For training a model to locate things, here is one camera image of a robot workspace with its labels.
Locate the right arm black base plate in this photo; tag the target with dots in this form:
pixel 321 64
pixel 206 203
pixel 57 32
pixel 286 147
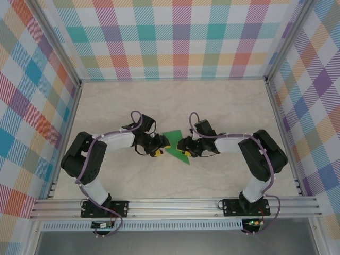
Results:
pixel 231 208

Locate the green paper sheet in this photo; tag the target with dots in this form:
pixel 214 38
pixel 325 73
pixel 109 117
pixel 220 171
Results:
pixel 172 136

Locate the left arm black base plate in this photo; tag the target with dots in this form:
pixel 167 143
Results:
pixel 122 208

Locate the wide aluminium base rail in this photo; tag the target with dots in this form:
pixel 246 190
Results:
pixel 172 208

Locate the thin aluminium frame rail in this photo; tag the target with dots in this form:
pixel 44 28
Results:
pixel 172 78

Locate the aluminium side rail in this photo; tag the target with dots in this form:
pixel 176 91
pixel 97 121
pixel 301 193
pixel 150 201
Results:
pixel 64 146
pixel 282 132

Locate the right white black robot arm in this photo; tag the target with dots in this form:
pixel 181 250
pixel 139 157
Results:
pixel 228 143

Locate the aluminium frame post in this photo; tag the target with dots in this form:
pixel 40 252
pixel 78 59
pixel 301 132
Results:
pixel 60 42
pixel 289 40

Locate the grey metal panel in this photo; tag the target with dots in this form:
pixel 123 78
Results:
pixel 172 244

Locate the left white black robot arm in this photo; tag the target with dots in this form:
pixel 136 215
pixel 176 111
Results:
pixel 119 140

